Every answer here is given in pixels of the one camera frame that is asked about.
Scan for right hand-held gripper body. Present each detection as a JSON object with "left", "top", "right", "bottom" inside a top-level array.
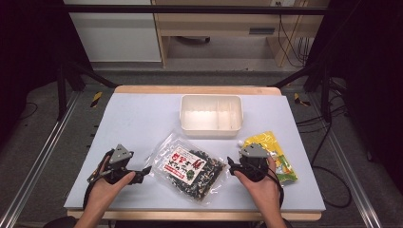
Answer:
[{"left": 236, "top": 142, "right": 271, "bottom": 183}]

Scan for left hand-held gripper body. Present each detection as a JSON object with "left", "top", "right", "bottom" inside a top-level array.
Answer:
[{"left": 104, "top": 143, "right": 145, "bottom": 186}]

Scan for yellow spout pouch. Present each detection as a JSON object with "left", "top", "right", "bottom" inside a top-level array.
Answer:
[{"left": 237, "top": 131, "right": 298, "bottom": 186}]

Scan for clear bag of dried seaweed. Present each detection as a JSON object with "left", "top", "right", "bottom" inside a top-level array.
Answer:
[{"left": 144, "top": 132, "right": 227, "bottom": 206}]

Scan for white plastic container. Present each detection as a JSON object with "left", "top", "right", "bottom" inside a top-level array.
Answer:
[{"left": 179, "top": 94, "right": 245, "bottom": 139}]

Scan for person's left hand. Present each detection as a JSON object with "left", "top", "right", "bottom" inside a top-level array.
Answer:
[{"left": 85, "top": 156, "right": 137, "bottom": 210}]

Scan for person's right hand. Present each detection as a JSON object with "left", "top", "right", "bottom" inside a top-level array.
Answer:
[{"left": 233, "top": 155, "right": 283, "bottom": 217}]

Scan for white table mat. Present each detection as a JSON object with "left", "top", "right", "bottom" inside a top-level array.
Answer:
[{"left": 63, "top": 92, "right": 327, "bottom": 213}]

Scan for yellow black tape strip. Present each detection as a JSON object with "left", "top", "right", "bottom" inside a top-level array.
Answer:
[
  {"left": 89, "top": 90, "right": 104, "bottom": 108},
  {"left": 293, "top": 92, "right": 312, "bottom": 107}
]

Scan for black metal stand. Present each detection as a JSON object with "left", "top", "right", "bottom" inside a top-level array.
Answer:
[
  {"left": 270, "top": 61, "right": 334, "bottom": 123},
  {"left": 56, "top": 60, "right": 119, "bottom": 122}
]

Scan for white cabinet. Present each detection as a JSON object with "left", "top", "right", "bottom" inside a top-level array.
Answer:
[{"left": 63, "top": 0, "right": 163, "bottom": 64}]

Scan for light wooden desk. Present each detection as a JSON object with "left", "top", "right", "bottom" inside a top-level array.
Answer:
[{"left": 151, "top": 0, "right": 331, "bottom": 68}]

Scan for black curtain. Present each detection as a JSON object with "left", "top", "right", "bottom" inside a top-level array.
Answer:
[
  {"left": 0, "top": 0, "right": 93, "bottom": 146},
  {"left": 305, "top": 0, "right": 403, "bottom": 194}
]

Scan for black horizontal bar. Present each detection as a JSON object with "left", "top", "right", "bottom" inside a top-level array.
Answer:
[{"left": 63, "top": 4, "right": 329, "bottom": 16}]

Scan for right hand-held gripper cable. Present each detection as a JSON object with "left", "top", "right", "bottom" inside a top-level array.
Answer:
[{"left": 264, "top": 165, "right": 285, "bottom": 209}]

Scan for hand-held gripper cable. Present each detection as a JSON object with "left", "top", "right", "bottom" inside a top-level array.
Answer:
[
  {"left": 264, "top": 165, "right": 285, "bottom": 209},
  {"left": 82, "top": 148, "right": 115, "bottom": 211}
]

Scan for left hand-held gripper cable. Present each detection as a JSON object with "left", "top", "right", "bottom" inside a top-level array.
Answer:
[{"left": 82, "top": 148, "right": 115, "bottom": 211}]

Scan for aluminium floor rail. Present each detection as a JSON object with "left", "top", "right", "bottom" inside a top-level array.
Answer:
[
  {"left": 308, "top": 93, "right": 383, "bottom": 228},
  {"left": 0, "top": 91, "right": 81, "bottom": 228}
]

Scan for thin black floor cable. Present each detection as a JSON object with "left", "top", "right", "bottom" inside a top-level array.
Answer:
[{"left": 18, "top": 102, "right": 39, "bottom": 121}]

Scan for black floor cables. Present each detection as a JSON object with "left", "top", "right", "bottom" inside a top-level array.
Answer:
[{"left": 296, "top": 79, "right": 354, "bottom": 209}]

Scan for black hanging desk cables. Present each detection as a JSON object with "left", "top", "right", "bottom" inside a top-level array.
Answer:
[{"left": 277, "top": 1, "right": 311, "bottom": 68}]

